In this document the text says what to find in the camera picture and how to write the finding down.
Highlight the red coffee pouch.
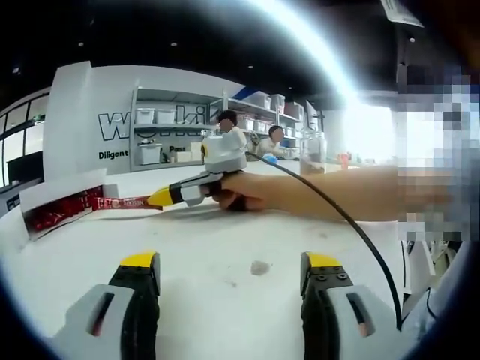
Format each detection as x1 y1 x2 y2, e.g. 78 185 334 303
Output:
91 195 166 212

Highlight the long ceiling light strip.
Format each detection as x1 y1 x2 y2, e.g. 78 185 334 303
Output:
239 0 372 102

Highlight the white panel with black label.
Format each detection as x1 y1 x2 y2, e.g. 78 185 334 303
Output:
400 239 438 299

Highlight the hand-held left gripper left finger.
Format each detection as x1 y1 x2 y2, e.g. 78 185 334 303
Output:
52 249 161 360

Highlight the person's right hand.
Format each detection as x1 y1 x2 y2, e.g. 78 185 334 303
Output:
208 172 266 213

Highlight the person's light blue shirt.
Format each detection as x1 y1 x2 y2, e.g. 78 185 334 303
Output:
403 262 462 342

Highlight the grey counter with label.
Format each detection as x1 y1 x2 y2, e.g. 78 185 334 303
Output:
0 183 23 221

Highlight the ceiling air conditioner unit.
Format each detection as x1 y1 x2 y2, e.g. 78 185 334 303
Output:
380 0 425 29

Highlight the black stand with screen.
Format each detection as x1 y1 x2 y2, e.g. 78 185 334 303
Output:
305 99 326 136

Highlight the dark screen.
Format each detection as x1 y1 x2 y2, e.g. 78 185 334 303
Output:
6 151 44 187

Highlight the grey metal shelving rack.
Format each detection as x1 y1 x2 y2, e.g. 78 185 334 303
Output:
129 80 326 173

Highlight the row of white storage bins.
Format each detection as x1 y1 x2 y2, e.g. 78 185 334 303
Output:
136 93 305 166

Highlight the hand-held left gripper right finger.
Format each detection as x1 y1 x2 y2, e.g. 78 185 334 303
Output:
299 250 408 360

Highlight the white cardboard box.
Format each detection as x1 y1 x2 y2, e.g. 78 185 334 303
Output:
18 168 121 243

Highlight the row of red coffee packets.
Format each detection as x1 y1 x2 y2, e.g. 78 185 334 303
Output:
24 189 104 232

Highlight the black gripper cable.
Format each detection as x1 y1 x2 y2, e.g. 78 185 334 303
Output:
244 151 404 333

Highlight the thin black neck cord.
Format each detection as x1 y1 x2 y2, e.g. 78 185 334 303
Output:
425 286 442 320

